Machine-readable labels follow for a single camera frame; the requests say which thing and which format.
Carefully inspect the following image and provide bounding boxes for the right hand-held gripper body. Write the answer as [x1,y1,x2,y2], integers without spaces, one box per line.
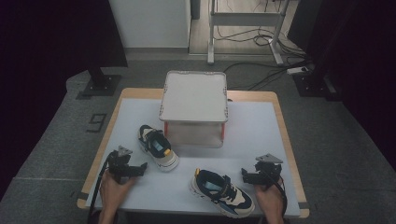
[253,153,284,188]

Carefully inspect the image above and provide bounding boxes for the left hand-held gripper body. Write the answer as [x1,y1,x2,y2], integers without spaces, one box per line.
[107,145,138,185]

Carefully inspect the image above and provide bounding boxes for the navy and cream sneaker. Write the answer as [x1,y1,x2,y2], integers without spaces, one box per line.
[137,124,180,173]
[189,168,256,219]

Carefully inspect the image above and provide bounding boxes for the white storage box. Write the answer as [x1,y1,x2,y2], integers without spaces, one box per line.
[158,70,230,149]

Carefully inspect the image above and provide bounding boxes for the person's right hand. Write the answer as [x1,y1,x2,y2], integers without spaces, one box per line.
[253,176,286,217]

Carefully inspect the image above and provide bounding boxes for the person's left hand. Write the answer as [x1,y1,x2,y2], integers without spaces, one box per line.
[100,170,138,217]

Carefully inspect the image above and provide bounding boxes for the white table mat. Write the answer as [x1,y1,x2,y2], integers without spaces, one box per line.
[85,98,302,217]

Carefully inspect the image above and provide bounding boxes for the wooden table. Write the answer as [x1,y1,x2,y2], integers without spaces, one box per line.
[77,87,310,219]

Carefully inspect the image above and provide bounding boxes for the black stand base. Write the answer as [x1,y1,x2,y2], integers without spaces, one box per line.
[81,66,122,97]
[292,72,343,103]

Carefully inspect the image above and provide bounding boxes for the white power strip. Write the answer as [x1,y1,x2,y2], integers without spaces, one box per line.
[286,65,309,76]

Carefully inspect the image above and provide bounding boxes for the dark curtain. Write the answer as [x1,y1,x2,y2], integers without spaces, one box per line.
[0,0,129,202]
[287,0,396,173]

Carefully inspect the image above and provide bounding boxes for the white cabinet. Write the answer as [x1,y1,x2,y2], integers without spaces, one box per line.
[108,0,191,49]

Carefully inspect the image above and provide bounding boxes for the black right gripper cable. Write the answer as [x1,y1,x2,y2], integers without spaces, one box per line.
[270,175,289,218]

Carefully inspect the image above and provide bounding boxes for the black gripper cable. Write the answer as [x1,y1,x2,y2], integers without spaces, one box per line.
[87,152,118,224]
[270,175,289,218]

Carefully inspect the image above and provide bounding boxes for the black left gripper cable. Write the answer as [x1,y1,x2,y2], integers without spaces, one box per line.
[87,152,118,224]

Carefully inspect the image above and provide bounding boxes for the black floor cables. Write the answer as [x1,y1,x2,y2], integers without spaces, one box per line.
[216,0,313,91]

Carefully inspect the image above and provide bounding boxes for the white desk frame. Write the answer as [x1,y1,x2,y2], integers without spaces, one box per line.
[206,0,293,66]

